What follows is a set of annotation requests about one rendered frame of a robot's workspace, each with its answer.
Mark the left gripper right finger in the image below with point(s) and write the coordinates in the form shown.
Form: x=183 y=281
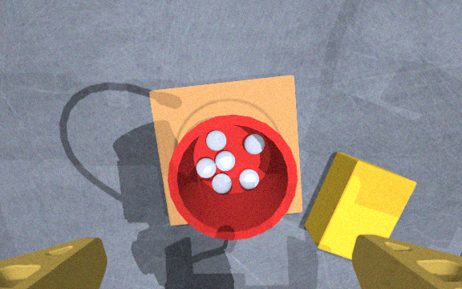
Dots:
x=385 y=263

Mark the yellow block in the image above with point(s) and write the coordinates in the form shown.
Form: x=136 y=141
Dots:
x=356 y=198

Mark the red cup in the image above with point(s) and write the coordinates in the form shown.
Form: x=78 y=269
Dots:
x=240 y=213

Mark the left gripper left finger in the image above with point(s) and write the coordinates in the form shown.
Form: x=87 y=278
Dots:
x=79 y=264

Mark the light orange square coaster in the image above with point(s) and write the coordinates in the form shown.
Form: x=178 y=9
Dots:
x=176 y=111

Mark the white marble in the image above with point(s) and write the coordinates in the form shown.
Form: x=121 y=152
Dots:
x=254 y=144
x=221 y=183
x=206 y=167
x=249 y=179
x=225 y=160
x=216 y=140

